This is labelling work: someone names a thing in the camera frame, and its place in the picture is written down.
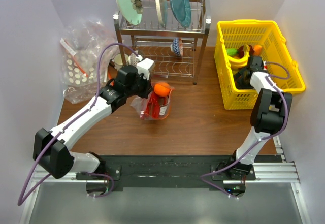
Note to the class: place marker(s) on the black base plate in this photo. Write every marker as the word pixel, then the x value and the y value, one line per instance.
pixel 184 171

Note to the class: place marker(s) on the yellow plastic basket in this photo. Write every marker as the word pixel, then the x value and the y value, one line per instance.
pixel 246 50

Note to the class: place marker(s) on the teal blue plate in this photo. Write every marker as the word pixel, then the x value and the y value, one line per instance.
pixel 182 12

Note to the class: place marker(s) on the mint green floral plate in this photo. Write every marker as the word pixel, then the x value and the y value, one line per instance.
pixel 132 10

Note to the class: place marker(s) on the toy orange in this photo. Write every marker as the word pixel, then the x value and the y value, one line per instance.
pixel 162 89

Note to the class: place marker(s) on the clear zip bag orange zipper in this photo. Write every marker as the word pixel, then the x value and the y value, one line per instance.
pixel 137 102

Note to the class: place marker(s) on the orange toy fruit back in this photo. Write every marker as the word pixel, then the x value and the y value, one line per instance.
pixel 257 50

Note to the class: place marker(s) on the toy banana bunch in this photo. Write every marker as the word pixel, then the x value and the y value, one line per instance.
pixel 240 60

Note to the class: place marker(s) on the pile of clear zip bags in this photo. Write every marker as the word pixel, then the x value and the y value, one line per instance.
pixel 84 62

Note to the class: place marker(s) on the red toy lobster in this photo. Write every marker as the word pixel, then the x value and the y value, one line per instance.
pixel 155 107

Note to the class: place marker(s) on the metal dish rack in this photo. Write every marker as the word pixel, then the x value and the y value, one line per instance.
pixel 154 40

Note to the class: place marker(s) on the cream enamel mug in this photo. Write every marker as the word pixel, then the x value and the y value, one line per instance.
pixel 118 63

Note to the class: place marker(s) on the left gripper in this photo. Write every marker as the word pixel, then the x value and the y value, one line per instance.
pixel 148 86

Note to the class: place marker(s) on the green toy lime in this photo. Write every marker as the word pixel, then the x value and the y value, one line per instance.
pixel 232 52

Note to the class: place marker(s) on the blue patterned bowl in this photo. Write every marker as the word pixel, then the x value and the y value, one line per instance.
pixel 177 47

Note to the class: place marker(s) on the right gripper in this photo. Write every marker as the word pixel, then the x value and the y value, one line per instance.
pixel 237 78

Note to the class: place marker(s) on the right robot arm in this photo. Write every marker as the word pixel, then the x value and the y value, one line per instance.
pixel 269 116

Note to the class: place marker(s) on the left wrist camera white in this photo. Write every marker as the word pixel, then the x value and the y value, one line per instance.
pixel 144 67

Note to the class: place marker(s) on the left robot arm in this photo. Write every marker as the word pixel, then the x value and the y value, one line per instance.
pixel 52 149

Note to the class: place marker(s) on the grey patterned bowl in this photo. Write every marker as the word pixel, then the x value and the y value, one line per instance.
pixel 134 59

